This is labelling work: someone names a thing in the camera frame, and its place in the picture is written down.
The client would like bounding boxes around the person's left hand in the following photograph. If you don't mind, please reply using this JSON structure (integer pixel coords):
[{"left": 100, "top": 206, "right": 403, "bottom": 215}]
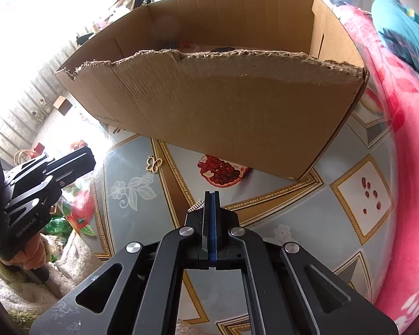
[{"left": 0, "top": 232, "right": 47, "bottom": 271}]

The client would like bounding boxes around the small cardboard box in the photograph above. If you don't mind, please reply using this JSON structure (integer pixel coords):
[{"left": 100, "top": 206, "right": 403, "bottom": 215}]
[{"left": 53, "top": 96, "right": 73, "bottom": 116}]

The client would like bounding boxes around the fruit print tablecloth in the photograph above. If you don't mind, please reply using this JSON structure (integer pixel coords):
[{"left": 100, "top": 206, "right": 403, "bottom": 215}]
[{"left": 59, "top": 73, "right": 399, "bottom": 335}]

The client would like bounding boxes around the pink floral blanket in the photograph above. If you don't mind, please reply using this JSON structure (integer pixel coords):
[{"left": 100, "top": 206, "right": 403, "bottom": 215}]
[{"left": 335, "top": 3, "right": 419, "bottom": 335}]

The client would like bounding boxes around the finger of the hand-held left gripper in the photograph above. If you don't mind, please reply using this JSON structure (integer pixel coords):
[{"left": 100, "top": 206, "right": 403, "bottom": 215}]
[
  {"left": 47, "top": 155, "right": 97, "bottom": 187},
  {"left": 44, "top": 146, "right": 93, "bottom": 167}
]

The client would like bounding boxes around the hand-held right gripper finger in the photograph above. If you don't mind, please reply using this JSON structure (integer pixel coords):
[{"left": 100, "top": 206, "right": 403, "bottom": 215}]
[
  {"left": 212, "top": 191, "right": 399, "bottom": 335},
  {"left": 28, "top": 191, "right": 213, "bottom": 335}
]

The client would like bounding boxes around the brown cardboard box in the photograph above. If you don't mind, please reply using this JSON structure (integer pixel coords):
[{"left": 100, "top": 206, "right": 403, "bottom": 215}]
[{"left": 54, "top": 0, "right": 370, "bottom": 181}]

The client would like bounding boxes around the metal window railing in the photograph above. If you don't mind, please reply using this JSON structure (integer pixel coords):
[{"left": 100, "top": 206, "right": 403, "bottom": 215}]
[{"left": 0, "top": 38, "right": 91, "bottom": 157}]

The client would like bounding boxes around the gold butterfly pendant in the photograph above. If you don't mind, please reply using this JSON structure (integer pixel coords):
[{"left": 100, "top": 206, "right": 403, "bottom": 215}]
[{"left": 147, "top": 156, "right": 163, "bottom": 174}]

